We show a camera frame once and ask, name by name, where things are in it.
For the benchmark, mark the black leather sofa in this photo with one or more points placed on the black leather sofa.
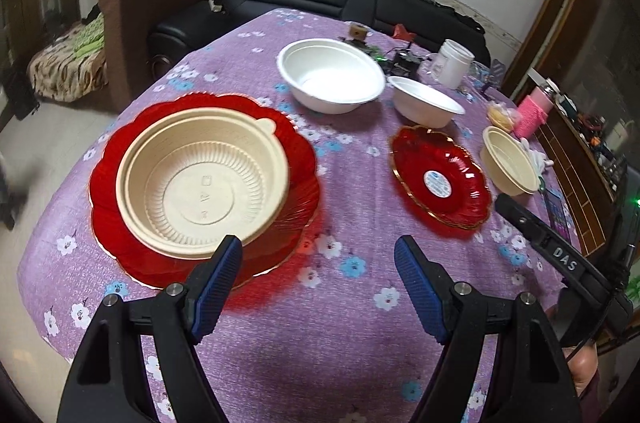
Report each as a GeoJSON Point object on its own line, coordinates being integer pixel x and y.
{"type": "Point", "coordinates": [195, 26]}

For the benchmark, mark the large beige plastic bowl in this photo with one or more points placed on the large beige plastic bowl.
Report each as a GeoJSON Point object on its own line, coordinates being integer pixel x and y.
{"type": "Point", "coordinates": [197, 175]}

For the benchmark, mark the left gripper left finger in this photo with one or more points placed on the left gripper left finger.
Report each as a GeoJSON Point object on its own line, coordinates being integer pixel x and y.
{"type": "Point", "coordinates": [109, 380]}

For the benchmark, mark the person's right hand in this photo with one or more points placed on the person's right hand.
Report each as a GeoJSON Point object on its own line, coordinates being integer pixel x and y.
{"type": "Point", "coordinates": [583, 364]}

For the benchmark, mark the large red glass plate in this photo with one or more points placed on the large red glass plate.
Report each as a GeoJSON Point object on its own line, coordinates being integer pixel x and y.
{"type": "Point", "coordinates": [270, 250]}

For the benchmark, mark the small red glass plate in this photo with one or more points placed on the small red glass plate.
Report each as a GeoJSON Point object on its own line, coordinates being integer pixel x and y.
{"type": "Point", "coordinates": [440, 178]}

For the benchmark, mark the white plastic jar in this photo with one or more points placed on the white plastic jar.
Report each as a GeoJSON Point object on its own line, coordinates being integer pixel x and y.
{"type": "Point", "coordinates": [451, 63]}

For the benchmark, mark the brown armchair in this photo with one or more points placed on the brown armchair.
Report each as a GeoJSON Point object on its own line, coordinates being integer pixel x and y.
{"type": "Point", "coordinates": [127, 24]}

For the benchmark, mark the black motor device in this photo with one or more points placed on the black motor device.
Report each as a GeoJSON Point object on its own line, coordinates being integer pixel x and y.
{"type": "Point", "coordinates": [406, 64]}

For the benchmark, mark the large white paper bowl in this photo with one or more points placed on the large white paper bowl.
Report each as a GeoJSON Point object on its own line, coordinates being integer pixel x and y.
{"type": "Point", "coordinates": [330, 76]}

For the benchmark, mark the white glove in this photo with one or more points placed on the white glove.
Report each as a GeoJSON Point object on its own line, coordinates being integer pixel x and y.
{"type": "Point", "coordinates": [540, 162]}

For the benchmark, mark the pink knitted bottle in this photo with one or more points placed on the pink knitted bottle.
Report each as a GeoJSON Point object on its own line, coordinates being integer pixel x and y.
{"type": "Point", "coordinates": [534, 109]}

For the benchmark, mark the small white paper bowl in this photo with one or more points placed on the small white paper bowl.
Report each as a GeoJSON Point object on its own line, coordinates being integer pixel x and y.
{"type": "Point", "coordinates": [422, 104]}

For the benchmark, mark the leopard print blanket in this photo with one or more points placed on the leopard print blanket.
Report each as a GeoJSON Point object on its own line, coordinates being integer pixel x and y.
{"type": "Point", "coordinates": [73, 66]}

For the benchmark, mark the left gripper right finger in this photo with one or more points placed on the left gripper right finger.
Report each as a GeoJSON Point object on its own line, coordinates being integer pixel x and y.
{"type": "Point", "coordinates": [529, 380]}

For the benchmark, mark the small beige plastic bowl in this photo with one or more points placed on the small beige plastic bowl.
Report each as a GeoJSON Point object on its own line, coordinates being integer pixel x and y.
{"type": "Point", "coordinates": [507, 164]}

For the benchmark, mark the purple floral tablecloth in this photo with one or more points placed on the purple floral tablecloth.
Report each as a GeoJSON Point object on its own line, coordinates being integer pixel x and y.
{"type": "Point", "coordinates": [321, 329]}

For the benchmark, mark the bagged yellow food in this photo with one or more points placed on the bagged yellow food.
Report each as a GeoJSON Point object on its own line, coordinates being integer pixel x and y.
{"type": "Point", "coordinates": [503, 117]}

